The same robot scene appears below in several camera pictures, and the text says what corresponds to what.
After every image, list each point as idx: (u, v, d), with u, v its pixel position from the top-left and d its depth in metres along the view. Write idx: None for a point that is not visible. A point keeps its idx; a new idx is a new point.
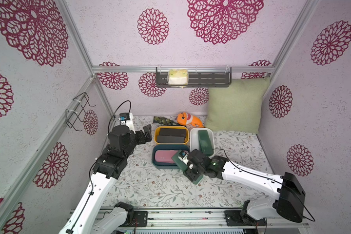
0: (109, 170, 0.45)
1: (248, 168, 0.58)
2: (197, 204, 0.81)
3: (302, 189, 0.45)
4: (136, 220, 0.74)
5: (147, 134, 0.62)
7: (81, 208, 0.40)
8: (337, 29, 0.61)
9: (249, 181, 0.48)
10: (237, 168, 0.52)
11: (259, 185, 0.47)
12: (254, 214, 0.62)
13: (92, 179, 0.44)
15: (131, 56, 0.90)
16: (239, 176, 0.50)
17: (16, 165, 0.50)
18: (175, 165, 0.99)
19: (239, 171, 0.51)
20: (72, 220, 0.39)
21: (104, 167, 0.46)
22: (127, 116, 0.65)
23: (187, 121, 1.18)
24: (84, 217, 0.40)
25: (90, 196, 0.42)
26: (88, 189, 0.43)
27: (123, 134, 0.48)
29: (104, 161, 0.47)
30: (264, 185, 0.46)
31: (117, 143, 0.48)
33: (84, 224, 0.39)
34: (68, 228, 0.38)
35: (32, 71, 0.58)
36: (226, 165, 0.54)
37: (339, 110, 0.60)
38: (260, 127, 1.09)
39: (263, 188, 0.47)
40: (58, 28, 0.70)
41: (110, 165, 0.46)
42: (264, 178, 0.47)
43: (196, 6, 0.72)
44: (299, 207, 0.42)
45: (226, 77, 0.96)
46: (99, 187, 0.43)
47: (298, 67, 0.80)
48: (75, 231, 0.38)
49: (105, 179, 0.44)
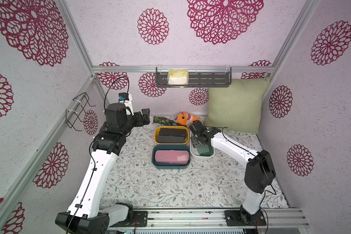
0: (109, 146, 0.45)
1: (235, 141, 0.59)
2: (197, 204, 0.81)
3: (273, 167, 0.50)
4: (136, 220, 0.74)
5: (145, 117, 0.62)
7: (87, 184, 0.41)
8: (337, 29, 0.61)
9: (229, 149, 0.55)
10: (223, 138, 0.59)
11: (236, 153, 0.53)
12: (248, 207, 0.63)
13: (92, 156, 0.44)
15: (131, 56, 0.90)
16: (224, 144, 0.57)
17: (16, 165, 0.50)
18: (175, 165, 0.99)
19: (224, 141, 0.58)
20: (79, 196, 0.39)
21: (103, 144, 0.45)
22: (126, 96, 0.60)
23: (187, 121, 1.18)
24: (91, 191, 0.40)
25: (93, 172, 0.42)
26: (91, 166, 0.43)
27: (119, 110, 0.48)
29: (102, 138, 0.46)
30: (241, 154, 0.52)
31: (115, 118, 0.48)
33: (91, 197, 0.40)
34: (76, 204, 0.39)
35: (32, 71, 0.59)
36: (217, 134, 0.62)
37: (339, 110, 0.60)
38: (260, 127, 1.09)
39: (238, 157, 0.53)
40: (58, 28, 0.70)
41: (109, 140, 0.45)
42: (243, 149, 0.53)
43: (196, 6, 0.72)
44: (261, 179, 0.48)
45: (226, 77, 0.96)
46: (102, 164, 0.43)
47: (298, 67, 0.80)
48: (84, 205, 0.39)
49: (106, 155, 0.44)
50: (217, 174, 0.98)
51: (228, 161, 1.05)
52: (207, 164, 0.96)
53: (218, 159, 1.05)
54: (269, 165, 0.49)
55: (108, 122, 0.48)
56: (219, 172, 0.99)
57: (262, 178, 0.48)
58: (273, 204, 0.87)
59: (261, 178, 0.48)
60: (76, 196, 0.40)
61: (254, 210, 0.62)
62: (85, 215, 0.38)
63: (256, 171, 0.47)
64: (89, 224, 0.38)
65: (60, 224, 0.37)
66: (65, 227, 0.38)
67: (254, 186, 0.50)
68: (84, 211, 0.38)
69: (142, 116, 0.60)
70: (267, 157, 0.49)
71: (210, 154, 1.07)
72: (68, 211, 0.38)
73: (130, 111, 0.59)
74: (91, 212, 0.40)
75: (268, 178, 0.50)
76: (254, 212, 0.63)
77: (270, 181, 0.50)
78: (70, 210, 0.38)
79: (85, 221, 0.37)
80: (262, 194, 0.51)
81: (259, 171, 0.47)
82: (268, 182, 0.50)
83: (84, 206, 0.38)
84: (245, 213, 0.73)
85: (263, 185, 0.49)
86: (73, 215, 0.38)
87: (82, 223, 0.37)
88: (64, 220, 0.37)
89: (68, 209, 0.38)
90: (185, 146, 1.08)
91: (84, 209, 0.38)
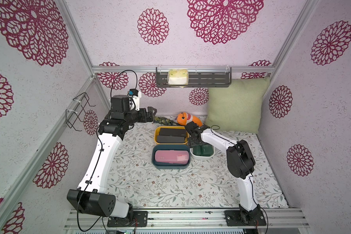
0: (115, 129, 0.48)
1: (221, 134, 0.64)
2: (197, 204, 0.81)
3: (252, 155, 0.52)
4: (136, 220, 0.74)
5: (149, 114, 0.65)
7: (94, 164, 0.44)
8: (337, 29, 0.61)
9: (214, 142, 0.65)
10: (210, 132, 0.69)
11: (220, 144, 0.61)
12: (244, 203, 0.65)
13: (100, 138, 0.47)
15: (131, 56, 0.90)
16: (210, 137, 0.66)
17: (16, 165, 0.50)
18: (175, 165, 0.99)
19: (211, 133, 0.68)
20: (88, 174, 0.42)
21: (107, 129, 0.48)
22: (136, 92, 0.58)
23: (188, 121, 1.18)
24: (100, 169, 0.43)
25: (101, 152, 0.45)
26: (98, 147, 0.46)
27: (125, 99, 0.54)
29: (107, 124, 0.49)
30: (223, 144, 0.60)
31: (119, 105, 0.52)
33: (100, 174, 0.43)
34: (87, 180, 0.42)
35: (32, 71, 0.59)
36: (205, 129, 0.71)
37: (339, 110, 0.60)
38: (260, 127, 1.09)
39: (222, 147, 0.61)
40: (58, 28, 0.70)
41: (114, 125, 0.49)
42: (224, 140, 0.62)
43: (196, 6, 0.72)
44: (240, 165, 0.55)
45: (226, 77, 0.96)
46: (108, 145, 0.46)
47: (297, 67, 0.80)
48: (94, 182, 0.41)
49: (112, 138, 0.47)
50: (217, 174, 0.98)
51: None
52: (207, 164, 0.96)
53: (218, 159, 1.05)
54: (247, 153, 0.57)
55: (112, 109, 0.53)
56: (219, 173, 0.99)
57: (240, 165, 0.55)
58: (273, 203, 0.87)
59: (238, 164, 0.55)
60: (86, 174, 0.42)
61: (251, 205, 0.64)
62: (95, 189, 0.41)
63: (232, 158, 0.55)
64: (99, 198, 0.40)
65: (71, 200, 0.40)
66: (76, 203, 0.41)
67: (235, 172, 0.57)
68: (93, 186, 0.41)
69: (146, 113, 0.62)
70: (245, 145, 0.57)
71: (210, 154, 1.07)
72: (78, 187, 0.41)
73: (136, 106, 0.64)
74: (101, 188, 0.42)
75: (246, 165, 0.57)
76: (251, 208, 0.65)
77: (250, 168, 0.58)
78: (81, 186, 0.41)
79: (95, 195, 0.39)
80: (247, 181, 0.59)
81: (236, 158, 0.55)
82: (246, 170, 0.57)
83: (94, 183, 0.41)
84: (245, 213, 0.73)
85: (242, 170, 0.56)
86: (84, 190, 0.40)
87: (93, 197, 0.39)
88: (75, 196, 0.40)
89: (78, 186, 0.41)
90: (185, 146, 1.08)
91: (93, 185, 0.41)
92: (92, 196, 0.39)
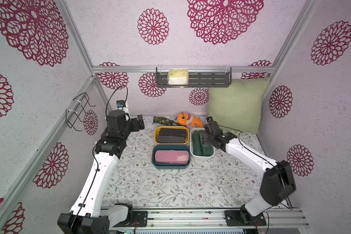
0: (111, 148, 0.48)
1: (252, 148, 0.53)
2: (197, 204, 0.81)
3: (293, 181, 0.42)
4: (136, 220, 0.74)
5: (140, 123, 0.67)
7: (89, 184, 0.42)
8: (337, 29, 0.61)
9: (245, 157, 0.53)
10: (240, 144, 0.57)
11: (252, 162, 0.51)
12: (252, 209, 0.62)
13: (96, 158, 0.46)
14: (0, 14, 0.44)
15: (131, 56, 0.90)
16: (240, 151, 0.55)
17: (16, 165, 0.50)
18: (175, 166, 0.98)
19: (241, 147, 0.56)
20: (82, 196, 0.41)
21: (105, 147, 0.48)
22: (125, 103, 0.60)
23: (188, 121, 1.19)
24: (94, 191, 0.41)
25: (97, 173, 0.44)
26: (94, 168, 0.45)
27: (120, 116, 0.52)
29: (104, 142, 0.49)
30: (257, 163, 0.49)
31: (115, 124, 0.51)
33: (94, 196, 0.41)
34: (80, 203, 0.40)
35: (32, 71, 0.59)
36: (233, 140, 0.60)
37: (339, 110, 0.60)
38: (260, 127, 1.09)
39: (254, 165, 0.50)
40: (58, 28, 0.70)
41: (111, 144, 0.49)
42: (260, 157, 0.51)
43: (196, 6, 0.72)
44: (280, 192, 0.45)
45: (226, 77, 0.96)
46: (104, 165, 0.45)
47: (297, 68, 0.81)
48: (87, 204, 0.40)
49: (108, 157, 0.46)
50: (217, 174, 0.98)
51: (228, 161, 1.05)
52: (207, 164, 0.96)
53: (218, 159, 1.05)
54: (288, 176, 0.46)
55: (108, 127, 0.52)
56: (219, 173, 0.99)
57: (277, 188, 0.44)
58: None
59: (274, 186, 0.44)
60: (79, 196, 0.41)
61: (257, 213, 0.61)
62: (88, 214, 0.39)
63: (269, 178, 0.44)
64: (92, 223, 0.38)
65: (63, 225, 0.38)
66: (67, 228, 0.38)
67: (270, 198, 0.47)
68: (87, 210, 0.39)
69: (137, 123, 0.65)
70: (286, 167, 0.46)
71: (210, 154, 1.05)
72: (70, 212, 0.39)
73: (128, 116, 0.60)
74: (94, 211, 0.40)
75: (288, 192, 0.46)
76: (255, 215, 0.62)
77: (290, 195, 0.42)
78: (73, 210, 0.39)
79: (87, 219, 0.37)
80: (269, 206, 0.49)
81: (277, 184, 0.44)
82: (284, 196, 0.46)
83: (87, 205, 0.39)
84: (245, 213, 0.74)
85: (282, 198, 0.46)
86: (76, 214, 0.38)
87: (85, 222, 0.37)
88: (67, 221, 0.37)
89: (71, 209, 0.39)
90: (186, 146, 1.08)
91: (87, 208, 0.39)
92: (85, 220, 0.37)
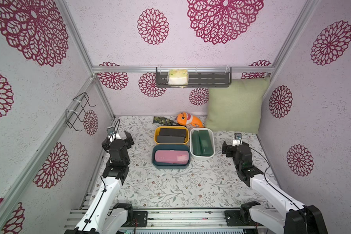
0: (118, 175, 0.55)
1: (278, 187, 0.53)
2: (197, 204, 0.81)
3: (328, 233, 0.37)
4: (136, 220, 0.74)
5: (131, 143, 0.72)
7: (96, 203, 0.46)
8: (337, 29, 0.61)
9: (269, 194, 0.51)
10: (264, 181, 0.56)
11: (276, 199, 0.49)
12: (254, 213, 0.62)
13: (104, 181, 0.53)
14: None
15: (131, 56, 0.90)
16: (265, 187, 0.53)
17: (16, 165, 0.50)
18: (175, 166, 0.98)
19: (266, 184, 0.55)
20: (88, 214, 0.44)
21: (111, 174, 0.55)
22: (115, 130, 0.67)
23: (187, 121, 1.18)
24: (100, 208, 0.45)
25: (103, 193, 0.49)
26: (101, 189, 0.50)
27: (121, 148, 0.58)
29: (111, 169, 0.57)
30: (281, 202, 0.47)
31: (118, 155, 0.57)
33: (99, 213, 0.44)
34: (86, 219, 0.43)
35: (32, 71, 0.59)
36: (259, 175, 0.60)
37: (339, 110, 0.60)
38: (260, 127, 1.09)
39: (278, 204, 0.48)
40: (58, 28, 0.70)
41: (117, 172, 0.56)
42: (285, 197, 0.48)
43: (196, 6, 0.72)
44: None
45: (226, 77, 0.96)
46: (110, 186, 0.51)
47: (297, 68, 0.81)
48: (92, 221, 0.42)
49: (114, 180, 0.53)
50: (217, 174, 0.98)
51: (228, 161, 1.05)
52: (207, 164, 0.96)
53: (218, 159, 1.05)
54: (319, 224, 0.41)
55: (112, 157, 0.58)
56: (219, 173, 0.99)
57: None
58: None
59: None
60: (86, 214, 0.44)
61: (256, 218, 0.62)
62: (93, 229, 0.41)
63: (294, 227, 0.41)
64: None
65: None
66: None
67: None
68: (92, 225, 0.41)
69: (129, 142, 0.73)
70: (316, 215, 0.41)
71: (210, 154, 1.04)
72: (76, 227, 0.41)
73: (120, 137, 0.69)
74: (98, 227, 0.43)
75: None
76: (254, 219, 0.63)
77: None
78: (79, 225, 0.41)
79: None
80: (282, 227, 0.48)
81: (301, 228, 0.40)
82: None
83: (92, 222, 0.42)
84: (245, 210, 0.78)
85: None
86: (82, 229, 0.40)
87: None
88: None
89: (77, 225, 0.41)
90: (186, 146, 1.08)
91: (92, 224, 0.42)
92: None
